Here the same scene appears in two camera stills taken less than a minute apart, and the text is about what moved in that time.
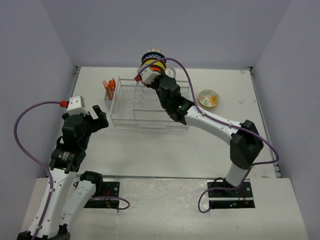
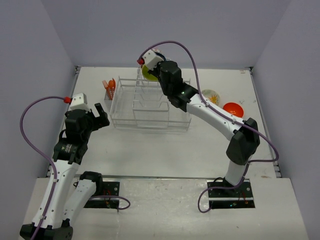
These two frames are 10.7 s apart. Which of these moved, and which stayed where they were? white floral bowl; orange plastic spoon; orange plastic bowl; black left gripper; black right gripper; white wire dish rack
Moved: black right gripper; orange plastic bowl
Stayed: white wire dish rack; orange plastic spoon; black left gripper; white floral bowl
